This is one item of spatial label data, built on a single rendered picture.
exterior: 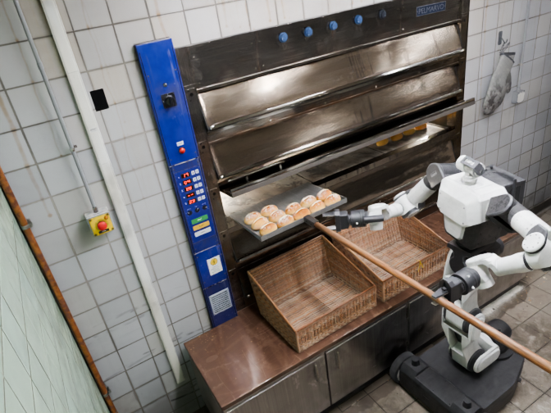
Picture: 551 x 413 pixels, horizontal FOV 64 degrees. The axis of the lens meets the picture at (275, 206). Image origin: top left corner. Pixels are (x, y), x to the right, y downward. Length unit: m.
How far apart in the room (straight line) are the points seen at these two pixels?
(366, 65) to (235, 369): 1.81
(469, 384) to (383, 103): 1.69
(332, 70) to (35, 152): 1.52
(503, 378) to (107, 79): 2.55
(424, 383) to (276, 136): 1.61
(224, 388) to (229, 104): 1.39
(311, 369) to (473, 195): 1.22
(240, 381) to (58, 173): 1.30
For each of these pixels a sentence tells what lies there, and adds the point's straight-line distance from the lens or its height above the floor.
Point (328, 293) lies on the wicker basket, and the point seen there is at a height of 0.59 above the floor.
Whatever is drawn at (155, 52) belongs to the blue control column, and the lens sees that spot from 2.05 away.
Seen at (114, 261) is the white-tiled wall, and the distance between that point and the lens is 2.29.
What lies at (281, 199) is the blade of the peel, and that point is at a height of 1.18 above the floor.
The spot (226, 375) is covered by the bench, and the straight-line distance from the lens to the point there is 2.42.
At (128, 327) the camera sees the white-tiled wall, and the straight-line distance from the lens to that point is 2.51.
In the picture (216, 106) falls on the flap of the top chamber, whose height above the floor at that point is 1.80.
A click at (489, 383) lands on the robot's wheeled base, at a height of 0.17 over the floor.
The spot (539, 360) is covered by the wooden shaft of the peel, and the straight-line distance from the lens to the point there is 1.63.
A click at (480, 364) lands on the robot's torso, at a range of 2.80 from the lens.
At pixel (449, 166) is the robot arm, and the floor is 1.39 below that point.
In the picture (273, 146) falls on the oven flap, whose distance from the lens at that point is 2.40.
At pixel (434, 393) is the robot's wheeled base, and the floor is 0.19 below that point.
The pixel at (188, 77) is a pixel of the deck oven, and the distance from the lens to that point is 2.14.
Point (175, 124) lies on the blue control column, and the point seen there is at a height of 1.78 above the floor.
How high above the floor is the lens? 2.36
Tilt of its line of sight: 28 degrees down
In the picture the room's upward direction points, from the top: 9 degrees counter-clockwise
